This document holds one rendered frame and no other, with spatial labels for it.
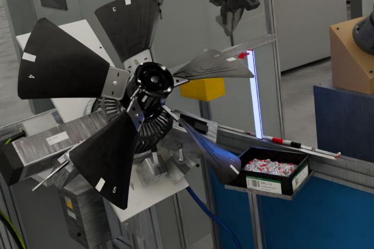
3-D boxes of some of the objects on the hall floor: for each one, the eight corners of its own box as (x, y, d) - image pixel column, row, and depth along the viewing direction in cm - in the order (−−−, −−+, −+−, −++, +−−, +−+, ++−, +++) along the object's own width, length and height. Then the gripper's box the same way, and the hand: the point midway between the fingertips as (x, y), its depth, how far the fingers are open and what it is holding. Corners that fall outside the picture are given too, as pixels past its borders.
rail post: (221, 294, 236) (197, 140, 211) (227, 290, 238) (204, 137, 213) (227, 298, 233) (203, 142, 208) (232, 294, 235) (210, 139, 210)
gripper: (231, -39, 156) (225, 26, 167) (209, -34, 151) (204, 32, 162) (251, -31, 151) (243, 35, 162) (229, -27, 146) (222, 41, 157)
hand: (230, 33), depth 159 cm, fingers closed
